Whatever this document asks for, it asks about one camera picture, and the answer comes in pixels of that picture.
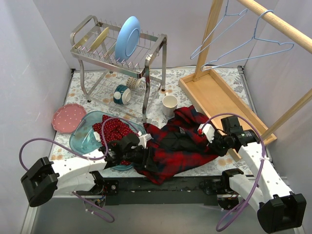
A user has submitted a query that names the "red plaid skirt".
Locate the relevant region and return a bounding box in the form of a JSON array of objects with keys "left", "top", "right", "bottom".
[{"left": 134, "top": 105, "right": 218, "bottom": 185}]

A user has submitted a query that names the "light blue wire hanger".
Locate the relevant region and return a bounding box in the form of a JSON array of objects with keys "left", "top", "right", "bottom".
[
  {"left": 200, "top": 9, "right": 295, "bottom": 72},
  {"left": 190, "top": 0, "right": 248, "bottom": 60}
]

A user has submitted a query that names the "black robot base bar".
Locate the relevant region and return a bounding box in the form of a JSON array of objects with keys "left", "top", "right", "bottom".
[{"left": 78, "top": 175, "right": 240, "bottom": 207}]

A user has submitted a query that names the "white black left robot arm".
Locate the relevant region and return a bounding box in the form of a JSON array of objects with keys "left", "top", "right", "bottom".
[{"left": 21, "top": 134, "right": 158, "bottom": 207}]

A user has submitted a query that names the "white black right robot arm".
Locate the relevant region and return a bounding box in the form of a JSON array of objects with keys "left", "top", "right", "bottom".
[{"left": 198, "top": 113, "right": 307, "bottom": 234}]

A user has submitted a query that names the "red polka dot cloth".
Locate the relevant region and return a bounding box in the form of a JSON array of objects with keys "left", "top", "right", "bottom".
[{"left": 92, "top": 114, "right": 137, "bottom": 166}]

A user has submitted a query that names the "clear blue glass tray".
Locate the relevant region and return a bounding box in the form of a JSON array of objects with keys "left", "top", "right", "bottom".
[{"left": 69, "top": 111, "right": 146, "bottom": 155}]

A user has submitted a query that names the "floral tablecloth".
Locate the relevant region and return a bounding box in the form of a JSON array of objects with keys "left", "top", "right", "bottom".
[{"left": 49, "top": 67, "right": 252, "bottom": 177}]

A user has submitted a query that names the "white ceramic mug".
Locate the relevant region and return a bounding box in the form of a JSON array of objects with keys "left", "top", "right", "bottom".
[{"left": 162, "top": 93, "right": 178, "bottom": 117}]

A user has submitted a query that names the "patterned cup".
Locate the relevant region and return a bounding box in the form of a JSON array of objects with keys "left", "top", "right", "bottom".
[{"left": 126, "top": 77, "right": 141, "bottom": 90}]

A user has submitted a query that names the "pink polka dot plate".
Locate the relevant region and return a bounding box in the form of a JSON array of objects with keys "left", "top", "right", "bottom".
[{"left": 51, "top": 103, "right": 87, "bottom": 133}]

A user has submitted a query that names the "steel dish rack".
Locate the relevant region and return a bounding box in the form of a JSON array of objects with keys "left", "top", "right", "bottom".
[{"left": 70, "top": 15, "right": 167, "bottom": 122}]

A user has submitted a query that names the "light blue plate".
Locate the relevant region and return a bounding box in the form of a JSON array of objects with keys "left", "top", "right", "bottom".
[{"left": 115, "top": 16, "right": 141, "bottom": 63}]

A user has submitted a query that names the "cream yellow plate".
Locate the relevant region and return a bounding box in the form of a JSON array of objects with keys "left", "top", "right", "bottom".
[{"left": 88, "top": 27, "right": 109, "bottom": 52}]

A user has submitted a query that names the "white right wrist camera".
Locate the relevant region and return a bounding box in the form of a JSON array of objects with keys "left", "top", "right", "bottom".
[{"left": 197, "top": 123, "right": 215, "bottom": 143}]

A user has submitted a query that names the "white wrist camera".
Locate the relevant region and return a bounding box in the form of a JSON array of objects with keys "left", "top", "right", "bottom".
[
  {"left": 138, "top": 134, "right": 152, "bottom": 148},
  {"left": 197, "top": 123, "right": 215, "bottom": 143}
]

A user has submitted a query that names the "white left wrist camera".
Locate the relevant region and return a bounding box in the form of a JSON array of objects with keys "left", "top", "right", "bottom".
[{"left": 138, "top": 134, "right": 152, "bottom": 148}]

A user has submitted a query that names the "wooden clothes rack frame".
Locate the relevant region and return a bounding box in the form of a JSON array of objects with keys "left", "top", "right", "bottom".
[{"left": 178, "top": 0, "right": 312, "bottom": 146}]

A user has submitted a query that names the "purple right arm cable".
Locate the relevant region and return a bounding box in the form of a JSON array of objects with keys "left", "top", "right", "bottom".
[{"left": 199, "top": 112, "right": 265, "bottom": 232}]

